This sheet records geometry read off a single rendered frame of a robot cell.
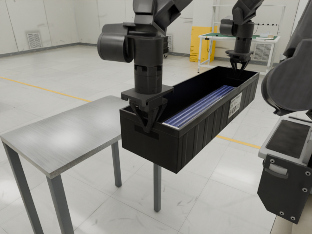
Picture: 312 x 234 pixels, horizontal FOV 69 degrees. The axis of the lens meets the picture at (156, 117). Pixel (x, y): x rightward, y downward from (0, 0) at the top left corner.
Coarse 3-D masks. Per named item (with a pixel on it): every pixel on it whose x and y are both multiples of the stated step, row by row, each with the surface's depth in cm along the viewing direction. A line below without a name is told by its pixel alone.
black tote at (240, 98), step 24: (216, 72) 95; (168, 96) 70; (192, 96) 83; (240, 96) 74; (120, 120) 56; (144, 120) 51; (192, 120) 50; (216, 120) 62; (144, 144) 54; (168, 144) 49; (192, 144) 53; (168, 168) 51
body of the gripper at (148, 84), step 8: (136, 72) 44; (144, 72) 43; (152, 72) 43; (160, 72) 44; (136, 80) 44; (144, 80) 43; (152, 80) 44; (160, 80) 45; (136, 88) 45; (144, 88) 44; (152, 88) 44; (160, 88) 46; (168, 88) 48; (128, 96) 44; (136, 96) 44; (144, 96) 44; (152, 96) 44; (144, 104) 42
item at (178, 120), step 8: (224, 88) 89; (232, 88) 89; (208, 96) 81; (216, 96) 81; (192, 104) 74; (200, 104) 74; (208, 104) 74; (184, 112) 69; (192, 112) 69; (200, 112) 69; (168, 120) 64; (176, 120) 64; (184, 120) 64; (176, 128) 60
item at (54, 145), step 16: (112, 96) 154; (64, 112) 131; (80, 112) 131; (96, 112) 131; (112, 112) 131; (32, 128) 114; (48, 128) 114; (64, 128) 114; (80, 128) 114; (96, 128) 114; (112, 128) 114; (16, 144) 100; (32, 144) 100; (48, 144) 100; (64, 144) 100; (80, 144) 100; (96, 144) 100; (112, 144) 170; (16, 160) 114; (32, 160) 90; (48, 160) 90; (64, 160) 90; (80, 160) 93; (16, 176) 116; (48, 176) 85; (160, 176) 153; (64, 192) 91; (160, 192) 159; (32, 208) 128; (64, 208) 93; (160, 208) 167; (32, 224) 132; (64, 224) 96
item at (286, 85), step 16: (304, 16) 33; (304, 32) 33; (288, 48) 34; (304, 48) 31; (288, 64) 31; (304, 64) 31; (272, 80) 32; (288, 80) 32; (304, 80) 31; (272, 96) 32; (288, 96) 32; (304, 96) 31
